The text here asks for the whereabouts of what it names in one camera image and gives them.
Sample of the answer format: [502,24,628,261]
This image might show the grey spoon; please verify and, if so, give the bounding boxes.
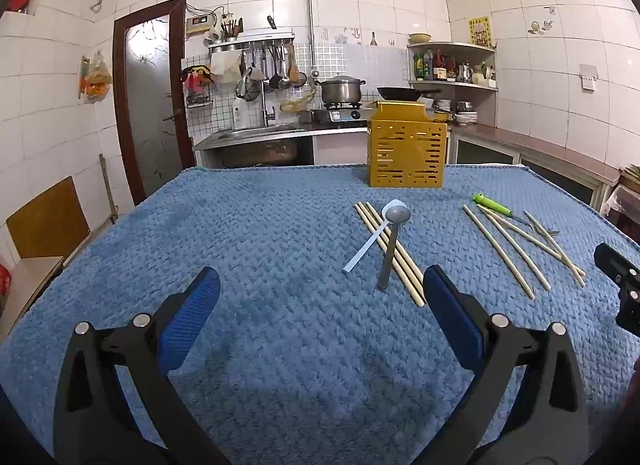
[377,206,412,292]

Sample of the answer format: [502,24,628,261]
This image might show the red and yellow gloves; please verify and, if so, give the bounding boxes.
[180,64,216,92]

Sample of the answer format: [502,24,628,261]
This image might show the white corner shelf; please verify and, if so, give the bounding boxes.
[405,41,500,126]

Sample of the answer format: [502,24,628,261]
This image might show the vertical wall pipe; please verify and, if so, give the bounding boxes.
[302,0,318,72]

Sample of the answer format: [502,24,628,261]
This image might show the hanging plastic bag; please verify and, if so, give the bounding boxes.
[77,51,112,102]

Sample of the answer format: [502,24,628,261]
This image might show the steel faucet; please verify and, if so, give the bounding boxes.
[259,89,277,127]

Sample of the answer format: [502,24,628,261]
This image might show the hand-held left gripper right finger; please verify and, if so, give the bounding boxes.
[422,265,591,465]

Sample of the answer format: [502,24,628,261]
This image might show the yellow plastic utensil holder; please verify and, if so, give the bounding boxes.
[367,101,448,189]

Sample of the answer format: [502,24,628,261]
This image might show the blue knitted blanket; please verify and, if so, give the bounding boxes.
[0,164,640,465]

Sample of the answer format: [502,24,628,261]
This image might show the wooden stick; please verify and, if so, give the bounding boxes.
[98,153,119,224]

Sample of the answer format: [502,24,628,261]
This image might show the white hanging cloth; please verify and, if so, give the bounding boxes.
[209,51,244,84]

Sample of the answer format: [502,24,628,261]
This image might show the cup of chopsticks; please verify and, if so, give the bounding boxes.
[220,17,245,42]

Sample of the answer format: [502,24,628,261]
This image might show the metal wall utensil rack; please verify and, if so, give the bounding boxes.
[207,30,296,53]

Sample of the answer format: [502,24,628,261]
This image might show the brown framed glass door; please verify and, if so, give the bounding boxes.
[112,0,197,206]

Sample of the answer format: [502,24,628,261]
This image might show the wooden board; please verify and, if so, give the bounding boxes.
[6,176,91,266]

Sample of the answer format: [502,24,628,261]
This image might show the steel cooking pot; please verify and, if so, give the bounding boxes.
[313,73,366,106]

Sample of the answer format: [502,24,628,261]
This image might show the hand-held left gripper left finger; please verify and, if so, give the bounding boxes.
[52,266,222,465]

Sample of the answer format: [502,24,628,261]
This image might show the yellow wall poster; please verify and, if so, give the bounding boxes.
[467,16,493,48]

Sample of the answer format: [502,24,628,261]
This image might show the green handled fork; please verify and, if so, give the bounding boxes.
[472,194,561,239]

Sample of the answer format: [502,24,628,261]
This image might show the wooden spatula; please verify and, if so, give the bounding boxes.
[287,42,307,89]

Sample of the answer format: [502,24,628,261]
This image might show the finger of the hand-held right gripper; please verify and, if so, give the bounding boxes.
[594,242,640,287]
[615,277,640,338]

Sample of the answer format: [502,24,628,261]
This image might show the light wooden stool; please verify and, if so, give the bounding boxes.
[0,255,65,342]

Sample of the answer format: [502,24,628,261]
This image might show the pale blue spoon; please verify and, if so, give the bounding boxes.
[342,199,407,275]

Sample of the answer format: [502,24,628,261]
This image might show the brown kitchen countertop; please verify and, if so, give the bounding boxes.
[449,122,622,186]

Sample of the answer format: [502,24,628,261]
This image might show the gas stove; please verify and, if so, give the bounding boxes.
[299,102,373,128]

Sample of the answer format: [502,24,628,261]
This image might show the glass door base cabinet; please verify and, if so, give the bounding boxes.
[449,132,612,212]

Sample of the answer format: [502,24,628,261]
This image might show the steel sink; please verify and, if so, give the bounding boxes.
[214,123,307,142]

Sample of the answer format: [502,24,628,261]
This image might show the black wok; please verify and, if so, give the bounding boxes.
[375,86,444,102]

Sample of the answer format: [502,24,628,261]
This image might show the round wire strainer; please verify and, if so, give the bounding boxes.
[234,68,263,101]

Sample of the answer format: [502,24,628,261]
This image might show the white wall socket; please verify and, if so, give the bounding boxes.
[578,63,599,92]

